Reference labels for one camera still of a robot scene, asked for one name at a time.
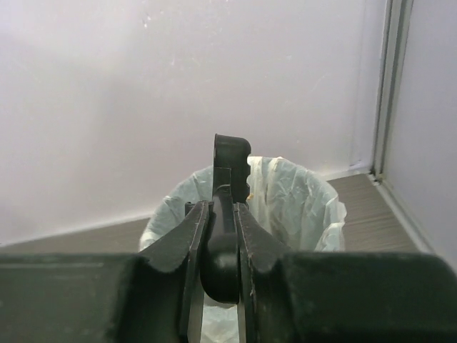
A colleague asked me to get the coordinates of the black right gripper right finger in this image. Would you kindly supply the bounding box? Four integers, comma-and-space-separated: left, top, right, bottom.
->
234, 204, 456, 342

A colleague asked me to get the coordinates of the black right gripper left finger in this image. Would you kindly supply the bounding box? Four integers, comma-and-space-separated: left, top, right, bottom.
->
1, 202, 209, 342

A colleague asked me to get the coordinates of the black slotted litter scoop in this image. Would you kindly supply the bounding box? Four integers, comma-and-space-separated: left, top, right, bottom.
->
200, 134, 251, 304

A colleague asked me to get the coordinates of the translucent white bin liner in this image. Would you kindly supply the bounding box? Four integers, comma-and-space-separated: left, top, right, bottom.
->
139, 156, 346, 342

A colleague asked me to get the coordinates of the right aluminium corner post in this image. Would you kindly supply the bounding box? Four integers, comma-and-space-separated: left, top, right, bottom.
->
370, 0, 413, 183

